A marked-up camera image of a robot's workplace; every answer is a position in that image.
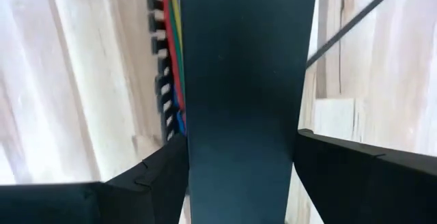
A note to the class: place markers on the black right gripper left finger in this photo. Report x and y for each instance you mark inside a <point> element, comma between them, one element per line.
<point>102,203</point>

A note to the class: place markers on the black duct cover strip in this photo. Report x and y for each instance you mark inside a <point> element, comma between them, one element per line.
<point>246,80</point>

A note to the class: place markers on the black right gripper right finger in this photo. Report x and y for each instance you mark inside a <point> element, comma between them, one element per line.
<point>375,190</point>

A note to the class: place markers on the black zip tie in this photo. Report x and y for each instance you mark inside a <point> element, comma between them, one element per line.
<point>355,20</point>

